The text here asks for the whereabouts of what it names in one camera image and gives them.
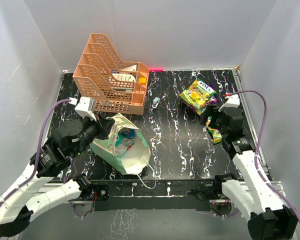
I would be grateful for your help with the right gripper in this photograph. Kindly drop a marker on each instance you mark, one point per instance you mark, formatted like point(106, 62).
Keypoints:
point(211, 111)

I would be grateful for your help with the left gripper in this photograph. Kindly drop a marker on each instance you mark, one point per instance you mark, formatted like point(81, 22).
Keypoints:
point(106, 126)

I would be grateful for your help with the purple Fox's candy bag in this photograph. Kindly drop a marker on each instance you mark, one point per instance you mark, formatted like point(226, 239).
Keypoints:
point(212, 100)

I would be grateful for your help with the yellow green Fox's candy bag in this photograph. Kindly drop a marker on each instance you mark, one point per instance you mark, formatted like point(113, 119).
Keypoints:
point(197, 95)

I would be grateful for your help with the green yellow gummy packet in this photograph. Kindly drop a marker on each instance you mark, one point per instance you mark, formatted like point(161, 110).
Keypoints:
point(214, 133)

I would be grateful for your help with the blue snack packet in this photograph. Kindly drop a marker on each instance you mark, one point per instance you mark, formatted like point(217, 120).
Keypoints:
point(128, 132)

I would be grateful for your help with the green patterned paper bag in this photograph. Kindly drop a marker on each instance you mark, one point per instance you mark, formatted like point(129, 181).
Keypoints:
point(135, 159)

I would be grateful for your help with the teal white snack bag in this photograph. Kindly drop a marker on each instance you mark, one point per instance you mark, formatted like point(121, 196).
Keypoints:
point(124, 145)

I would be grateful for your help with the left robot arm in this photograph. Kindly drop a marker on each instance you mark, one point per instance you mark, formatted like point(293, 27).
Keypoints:
point(21, 203)

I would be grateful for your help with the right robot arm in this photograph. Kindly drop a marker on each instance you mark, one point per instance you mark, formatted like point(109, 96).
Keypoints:
point(267, 216)

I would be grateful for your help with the orange plastic file organizer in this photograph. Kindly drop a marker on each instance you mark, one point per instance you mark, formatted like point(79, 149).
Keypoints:
point(94, 78)

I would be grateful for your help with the white papers in organizer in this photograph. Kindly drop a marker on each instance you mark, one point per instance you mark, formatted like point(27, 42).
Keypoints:
point(127, 77)

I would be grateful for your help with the light blue padlock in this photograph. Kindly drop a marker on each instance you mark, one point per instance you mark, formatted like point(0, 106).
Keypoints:
point(155, 102)

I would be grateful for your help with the yellow sticky notes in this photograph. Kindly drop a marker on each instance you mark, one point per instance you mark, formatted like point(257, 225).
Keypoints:
point(142, 80)

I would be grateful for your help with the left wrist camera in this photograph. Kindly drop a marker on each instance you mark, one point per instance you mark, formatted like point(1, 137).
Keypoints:
point(84, 107)

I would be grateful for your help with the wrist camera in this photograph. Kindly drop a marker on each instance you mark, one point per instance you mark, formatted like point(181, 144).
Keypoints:
point(231, 101)
point(84, 107)

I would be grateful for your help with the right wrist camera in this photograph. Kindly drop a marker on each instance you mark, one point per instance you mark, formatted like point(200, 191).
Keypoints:
point(231, 101)

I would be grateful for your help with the black front mounting rail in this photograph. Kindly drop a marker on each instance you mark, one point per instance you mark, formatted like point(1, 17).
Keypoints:
point(182, 194)

